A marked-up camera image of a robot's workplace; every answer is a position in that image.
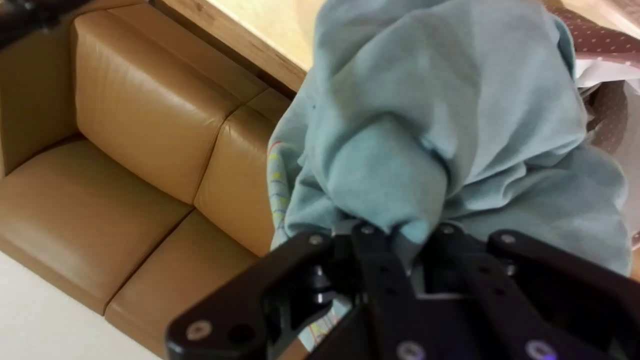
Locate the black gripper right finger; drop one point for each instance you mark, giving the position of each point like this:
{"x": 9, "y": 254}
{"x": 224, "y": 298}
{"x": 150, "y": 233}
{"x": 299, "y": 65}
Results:
{"x": 532, "y": 292}

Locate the brown leather sofa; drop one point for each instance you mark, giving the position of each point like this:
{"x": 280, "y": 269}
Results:
{"x": 133, "y": 166}

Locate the light blue cloth garment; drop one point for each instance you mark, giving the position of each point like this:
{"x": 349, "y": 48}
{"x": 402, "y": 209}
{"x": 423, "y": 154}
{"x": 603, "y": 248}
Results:
{"x": 453, "y": 120}

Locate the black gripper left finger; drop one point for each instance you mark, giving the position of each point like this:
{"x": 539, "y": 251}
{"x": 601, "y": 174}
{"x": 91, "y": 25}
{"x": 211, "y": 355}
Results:
{"x": 287, "y": 280}

